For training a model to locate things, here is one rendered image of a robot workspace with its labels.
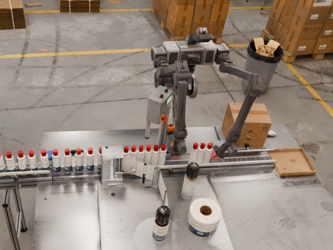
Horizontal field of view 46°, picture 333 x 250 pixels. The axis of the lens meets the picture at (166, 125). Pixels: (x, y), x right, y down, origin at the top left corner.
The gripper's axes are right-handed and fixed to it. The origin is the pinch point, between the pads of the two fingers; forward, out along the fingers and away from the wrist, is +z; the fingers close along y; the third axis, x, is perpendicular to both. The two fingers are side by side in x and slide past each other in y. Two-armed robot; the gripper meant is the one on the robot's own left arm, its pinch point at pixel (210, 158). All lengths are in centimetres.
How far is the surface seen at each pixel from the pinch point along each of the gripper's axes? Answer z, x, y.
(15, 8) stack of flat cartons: 152, -112, -369
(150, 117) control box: -1, -62, -1
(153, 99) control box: -13, -71, -1
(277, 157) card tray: -29, 53, -7
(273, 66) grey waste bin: -55, 137, -196
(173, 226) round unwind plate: 28, -26, 52
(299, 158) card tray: -40, 67, -5
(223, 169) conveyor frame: 0.0, 12.8, 4.7
